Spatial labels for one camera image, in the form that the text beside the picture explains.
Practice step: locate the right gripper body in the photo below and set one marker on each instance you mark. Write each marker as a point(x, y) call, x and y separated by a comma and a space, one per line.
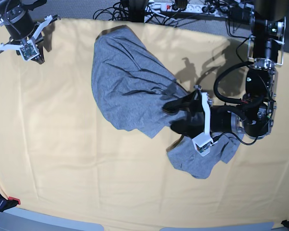
point(23, 30)

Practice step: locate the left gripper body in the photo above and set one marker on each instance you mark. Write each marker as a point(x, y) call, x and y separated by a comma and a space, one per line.
point(218, 120)

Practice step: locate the grey t-shirt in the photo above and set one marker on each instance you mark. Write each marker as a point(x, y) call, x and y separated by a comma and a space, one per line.
point(130, 86)

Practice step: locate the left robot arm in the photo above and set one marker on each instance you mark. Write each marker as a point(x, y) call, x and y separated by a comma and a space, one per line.
point(253, 113)

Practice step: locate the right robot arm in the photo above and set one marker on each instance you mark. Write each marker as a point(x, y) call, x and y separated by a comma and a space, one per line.
point(14, 5)

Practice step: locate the yellow table cloth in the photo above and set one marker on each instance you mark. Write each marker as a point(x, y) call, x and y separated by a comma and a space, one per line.
point(60, 157)

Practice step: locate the white power strip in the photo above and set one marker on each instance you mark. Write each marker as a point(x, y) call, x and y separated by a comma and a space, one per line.
point(168, 8)

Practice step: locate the black power adapter brick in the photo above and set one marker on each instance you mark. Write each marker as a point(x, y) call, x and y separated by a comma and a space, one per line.
point(240, 15)

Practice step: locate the blue clamp with red tip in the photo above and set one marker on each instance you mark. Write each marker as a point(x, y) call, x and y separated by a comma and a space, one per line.
point(8, 203)

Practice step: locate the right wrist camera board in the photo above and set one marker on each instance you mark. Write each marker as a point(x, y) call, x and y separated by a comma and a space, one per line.
point(29, 51)

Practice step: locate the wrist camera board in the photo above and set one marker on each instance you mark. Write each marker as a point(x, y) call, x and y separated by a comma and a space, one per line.
point(202, 143)
point(29, 51)

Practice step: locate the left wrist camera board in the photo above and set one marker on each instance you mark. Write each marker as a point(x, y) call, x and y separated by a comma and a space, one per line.
point(202, 143)

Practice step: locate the black central post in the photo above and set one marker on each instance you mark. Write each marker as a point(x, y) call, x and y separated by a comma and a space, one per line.
point(136, 10)

